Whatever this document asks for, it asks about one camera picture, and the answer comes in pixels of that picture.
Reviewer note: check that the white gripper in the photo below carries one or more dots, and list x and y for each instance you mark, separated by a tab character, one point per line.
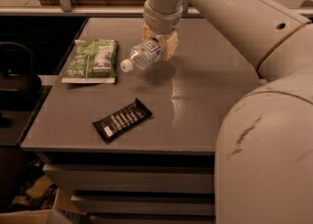
160	18

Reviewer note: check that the clear blue-label plastic bottle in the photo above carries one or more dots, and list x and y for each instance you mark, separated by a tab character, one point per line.
143	55

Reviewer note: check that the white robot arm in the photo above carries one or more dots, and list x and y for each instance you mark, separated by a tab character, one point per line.
264	150

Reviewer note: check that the green jalapeno chip bag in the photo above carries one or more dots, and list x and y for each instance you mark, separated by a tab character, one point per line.
93	63

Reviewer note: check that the black snack bar wrapper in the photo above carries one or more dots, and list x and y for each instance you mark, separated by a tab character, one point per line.
115	124

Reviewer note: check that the grey drawer cabinet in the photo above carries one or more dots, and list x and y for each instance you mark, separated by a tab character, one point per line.
141	150

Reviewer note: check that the black chair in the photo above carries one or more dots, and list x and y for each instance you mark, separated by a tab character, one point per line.
19	83

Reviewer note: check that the yellow foam scrap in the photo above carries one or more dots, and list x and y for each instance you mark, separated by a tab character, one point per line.
38	189

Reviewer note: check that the cardboard box bottom left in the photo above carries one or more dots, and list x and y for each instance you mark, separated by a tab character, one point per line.
62	212

